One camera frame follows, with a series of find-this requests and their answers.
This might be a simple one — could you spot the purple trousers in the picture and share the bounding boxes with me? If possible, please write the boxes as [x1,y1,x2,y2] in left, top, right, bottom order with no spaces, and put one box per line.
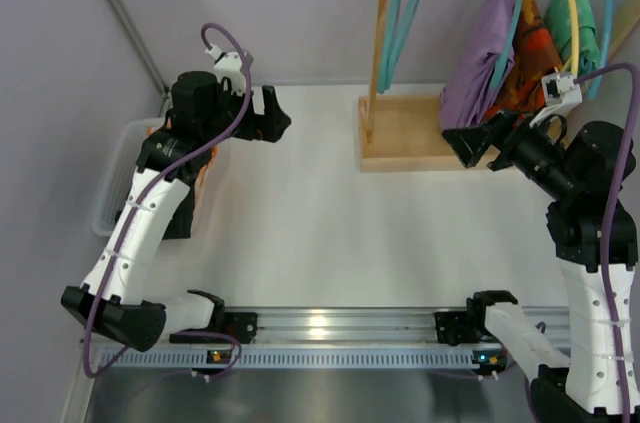
[439,0,515,130]

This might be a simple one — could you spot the teal hanger with trousers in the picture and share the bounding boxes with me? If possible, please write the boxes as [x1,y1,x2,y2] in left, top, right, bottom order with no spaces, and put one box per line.
[489,0,522,90]

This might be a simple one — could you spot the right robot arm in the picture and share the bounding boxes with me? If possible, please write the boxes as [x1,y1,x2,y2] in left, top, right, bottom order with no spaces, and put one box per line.
[443,113,639,422]

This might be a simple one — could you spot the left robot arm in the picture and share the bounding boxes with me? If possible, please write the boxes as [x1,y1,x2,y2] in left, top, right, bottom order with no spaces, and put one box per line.
[61,71,291,352]

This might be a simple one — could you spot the orange camouflage trousers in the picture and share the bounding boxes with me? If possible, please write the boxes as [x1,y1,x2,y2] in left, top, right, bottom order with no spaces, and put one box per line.
[483,0,562,121]

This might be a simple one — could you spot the yellow hanger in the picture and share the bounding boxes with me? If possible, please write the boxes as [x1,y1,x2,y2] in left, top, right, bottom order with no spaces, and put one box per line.
[563,0,580,76]

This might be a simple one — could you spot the blue hanger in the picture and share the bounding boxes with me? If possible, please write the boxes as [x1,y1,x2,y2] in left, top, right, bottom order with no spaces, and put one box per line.
[576,0,613,76]

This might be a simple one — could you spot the green trousers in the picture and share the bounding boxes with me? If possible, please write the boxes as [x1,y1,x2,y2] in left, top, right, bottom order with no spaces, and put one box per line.
[543,0,601,75]

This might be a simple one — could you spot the black trousers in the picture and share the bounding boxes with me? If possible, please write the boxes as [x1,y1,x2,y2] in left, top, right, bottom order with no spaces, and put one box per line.
[163,185,196,240]

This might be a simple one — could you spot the empty teal hanger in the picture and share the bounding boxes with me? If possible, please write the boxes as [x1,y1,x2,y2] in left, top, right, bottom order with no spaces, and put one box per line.
[394,0,420,70]
[377,0,401,94]

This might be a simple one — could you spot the wooden clothes rack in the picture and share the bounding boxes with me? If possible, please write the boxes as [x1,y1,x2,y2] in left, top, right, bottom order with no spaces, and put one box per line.
[358,0,639,172]

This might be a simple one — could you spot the orange white garment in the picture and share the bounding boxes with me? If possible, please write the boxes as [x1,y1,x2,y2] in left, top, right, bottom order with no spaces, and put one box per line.
[136,123,217,208]

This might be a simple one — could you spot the white plastic basket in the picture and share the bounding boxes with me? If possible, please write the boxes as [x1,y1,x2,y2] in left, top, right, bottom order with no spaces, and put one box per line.
[92,118,164,237]

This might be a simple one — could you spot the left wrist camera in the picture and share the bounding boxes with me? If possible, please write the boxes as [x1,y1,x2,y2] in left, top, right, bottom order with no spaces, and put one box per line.
[205,45,253,87]

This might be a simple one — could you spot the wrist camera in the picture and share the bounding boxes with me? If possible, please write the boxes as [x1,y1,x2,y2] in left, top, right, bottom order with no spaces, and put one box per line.
[205,45,253,87]
[529,72,583,127]

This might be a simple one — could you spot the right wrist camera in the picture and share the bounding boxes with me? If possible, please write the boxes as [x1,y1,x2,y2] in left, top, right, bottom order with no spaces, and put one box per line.
[529,72,583,127]

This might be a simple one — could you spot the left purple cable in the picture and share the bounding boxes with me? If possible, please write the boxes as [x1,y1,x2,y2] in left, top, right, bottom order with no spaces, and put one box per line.
[82,22,252,380]

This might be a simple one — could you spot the purple cable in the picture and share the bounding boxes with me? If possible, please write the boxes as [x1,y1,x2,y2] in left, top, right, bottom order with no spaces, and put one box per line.
[522,62,640,423]
[82,22,252,380]

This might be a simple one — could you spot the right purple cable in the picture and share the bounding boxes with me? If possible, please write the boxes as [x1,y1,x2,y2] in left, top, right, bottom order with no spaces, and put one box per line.
[522,62,640,423]

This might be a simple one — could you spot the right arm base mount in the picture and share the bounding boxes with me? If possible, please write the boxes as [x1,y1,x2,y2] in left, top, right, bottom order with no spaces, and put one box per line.
[434,311,493,346]

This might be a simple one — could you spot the aluminium mounting rail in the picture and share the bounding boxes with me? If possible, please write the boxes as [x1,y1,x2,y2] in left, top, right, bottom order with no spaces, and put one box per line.
[82,306,574,345]

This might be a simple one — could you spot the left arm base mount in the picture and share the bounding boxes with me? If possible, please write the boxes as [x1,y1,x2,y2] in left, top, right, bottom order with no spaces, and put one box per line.
[169,310,258,344]

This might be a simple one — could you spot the aluminium corner frame post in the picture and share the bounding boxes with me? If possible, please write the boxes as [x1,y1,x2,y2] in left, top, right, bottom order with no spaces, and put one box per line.
[104,0,169,96]

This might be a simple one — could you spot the grey slotted cable duct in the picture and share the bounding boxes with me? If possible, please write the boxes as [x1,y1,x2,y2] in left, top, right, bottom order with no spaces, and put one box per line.
[94,345,571,370]

